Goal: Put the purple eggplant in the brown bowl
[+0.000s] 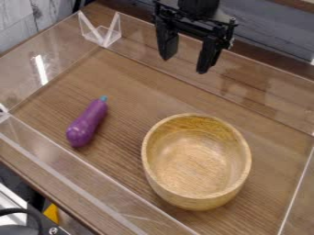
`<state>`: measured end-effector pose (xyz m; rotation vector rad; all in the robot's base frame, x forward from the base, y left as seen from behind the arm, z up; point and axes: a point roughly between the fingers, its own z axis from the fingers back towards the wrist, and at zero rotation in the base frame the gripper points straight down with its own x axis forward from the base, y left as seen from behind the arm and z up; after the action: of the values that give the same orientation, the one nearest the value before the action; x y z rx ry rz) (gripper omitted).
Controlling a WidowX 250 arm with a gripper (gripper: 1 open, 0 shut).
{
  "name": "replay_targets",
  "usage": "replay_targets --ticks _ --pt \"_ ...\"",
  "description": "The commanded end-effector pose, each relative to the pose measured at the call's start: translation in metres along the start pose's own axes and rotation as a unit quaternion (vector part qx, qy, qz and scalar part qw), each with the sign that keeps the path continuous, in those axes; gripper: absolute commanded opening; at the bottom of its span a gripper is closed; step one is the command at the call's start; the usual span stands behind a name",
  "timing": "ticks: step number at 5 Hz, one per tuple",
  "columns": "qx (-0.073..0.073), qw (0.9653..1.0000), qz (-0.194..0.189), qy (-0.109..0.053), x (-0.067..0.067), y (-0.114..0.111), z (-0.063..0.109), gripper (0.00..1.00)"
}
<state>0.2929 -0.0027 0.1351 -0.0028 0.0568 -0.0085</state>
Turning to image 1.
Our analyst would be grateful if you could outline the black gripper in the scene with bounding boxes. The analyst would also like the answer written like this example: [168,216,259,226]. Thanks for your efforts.
[153,0,237,74]

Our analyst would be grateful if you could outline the purple toy eggplant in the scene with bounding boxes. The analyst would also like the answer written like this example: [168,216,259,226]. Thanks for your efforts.
[66,95,108,148]

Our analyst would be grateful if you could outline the brown wooden bowl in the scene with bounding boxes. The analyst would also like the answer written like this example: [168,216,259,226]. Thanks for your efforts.
[141,113,252,211]

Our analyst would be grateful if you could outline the yellow black equipment base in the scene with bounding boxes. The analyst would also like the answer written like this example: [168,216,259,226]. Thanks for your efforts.
[0,182,72,235]

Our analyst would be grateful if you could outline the clear acrylic corner bracket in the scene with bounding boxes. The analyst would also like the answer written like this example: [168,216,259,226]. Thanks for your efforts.
[77,12,121,48]

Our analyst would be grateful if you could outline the clear acrylic tray wall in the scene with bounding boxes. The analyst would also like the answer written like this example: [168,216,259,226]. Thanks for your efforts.
[0,112,199,235]

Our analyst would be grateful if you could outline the black cable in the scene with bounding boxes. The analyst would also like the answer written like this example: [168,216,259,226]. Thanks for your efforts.
[0,207,44,235]

